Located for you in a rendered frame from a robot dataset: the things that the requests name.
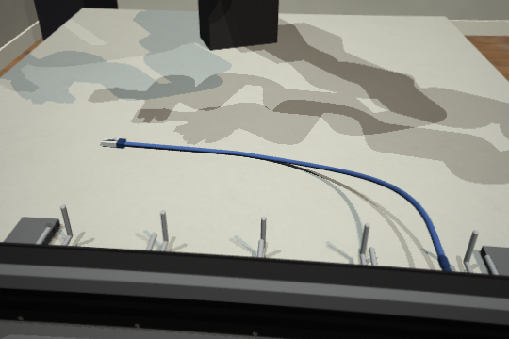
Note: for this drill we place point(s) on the white ethernet plug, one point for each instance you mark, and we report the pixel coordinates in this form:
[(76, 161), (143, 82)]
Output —
[(113, 142)]

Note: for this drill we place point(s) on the blue patch cord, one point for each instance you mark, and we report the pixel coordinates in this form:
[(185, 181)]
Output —
[(442, 259)]

